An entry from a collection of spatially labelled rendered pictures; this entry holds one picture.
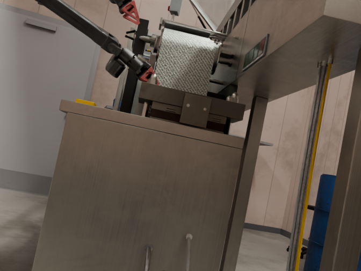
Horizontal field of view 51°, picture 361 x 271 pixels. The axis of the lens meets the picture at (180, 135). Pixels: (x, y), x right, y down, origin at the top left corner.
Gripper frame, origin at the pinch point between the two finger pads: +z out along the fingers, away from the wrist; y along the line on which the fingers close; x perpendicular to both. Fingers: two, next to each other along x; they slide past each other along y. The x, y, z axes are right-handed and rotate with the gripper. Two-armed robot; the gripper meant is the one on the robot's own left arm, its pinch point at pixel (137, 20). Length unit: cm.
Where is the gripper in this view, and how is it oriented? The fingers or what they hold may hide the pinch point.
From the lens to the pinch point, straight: 176.2
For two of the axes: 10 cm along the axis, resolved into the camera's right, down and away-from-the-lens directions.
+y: 0.8, -0.3, -10.0
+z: 6.2, 7.8, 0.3
